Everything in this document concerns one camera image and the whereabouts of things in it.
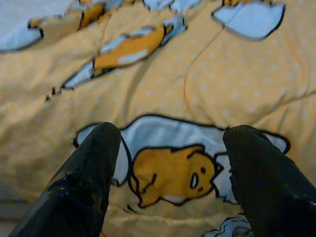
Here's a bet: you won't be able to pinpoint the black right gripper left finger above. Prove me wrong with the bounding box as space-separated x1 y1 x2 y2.
8 122 122 237

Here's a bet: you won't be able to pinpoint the white quilted mattress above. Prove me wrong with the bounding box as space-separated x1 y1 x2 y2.
0 0 75 25

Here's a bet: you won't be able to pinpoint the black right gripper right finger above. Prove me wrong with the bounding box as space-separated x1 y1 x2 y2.
223 124 316 237

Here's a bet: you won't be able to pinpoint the yellow egg-print blanket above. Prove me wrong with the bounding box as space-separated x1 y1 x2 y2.
0 0 316 237

